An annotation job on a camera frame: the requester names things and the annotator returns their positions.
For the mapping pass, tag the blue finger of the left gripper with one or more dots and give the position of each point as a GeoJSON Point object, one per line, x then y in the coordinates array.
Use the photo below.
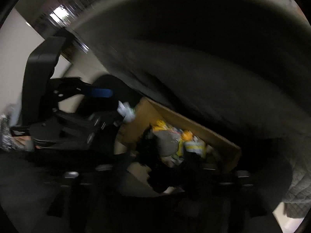
{"type": "Point", "coordinates": [101, 92]}

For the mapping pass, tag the plastic covered left forearm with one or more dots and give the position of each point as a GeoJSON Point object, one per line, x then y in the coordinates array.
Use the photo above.
{"type": "Point", "coordinates": [9, 117]}

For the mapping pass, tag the cardboard trash box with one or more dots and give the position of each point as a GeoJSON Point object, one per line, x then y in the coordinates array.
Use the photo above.
{"type": "Point", "coordinates": [162, 138]}

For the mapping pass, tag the white tissue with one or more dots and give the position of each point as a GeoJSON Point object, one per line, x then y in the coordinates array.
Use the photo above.
{"type": "Point", "coordinates": [125, 110]}

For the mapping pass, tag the grey sleeved right forearm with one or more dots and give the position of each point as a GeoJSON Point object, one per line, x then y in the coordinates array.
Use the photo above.
{"type": "Point", "coordinates": [297, 199]}

